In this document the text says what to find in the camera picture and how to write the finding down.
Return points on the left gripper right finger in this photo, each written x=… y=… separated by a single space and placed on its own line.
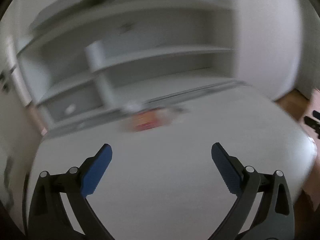
x=275 y=216

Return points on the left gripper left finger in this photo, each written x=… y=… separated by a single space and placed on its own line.
x=48 y=218

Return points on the grey drawer with white knob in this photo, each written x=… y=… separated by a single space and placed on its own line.
x=73 y=103

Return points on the pink yellow small box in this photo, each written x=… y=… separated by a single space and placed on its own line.
x=145 y=120

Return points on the crumpled white tissue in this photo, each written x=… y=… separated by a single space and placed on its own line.
x=133 y=107

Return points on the white desk hutch shelf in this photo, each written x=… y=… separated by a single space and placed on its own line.
x=139 y=50

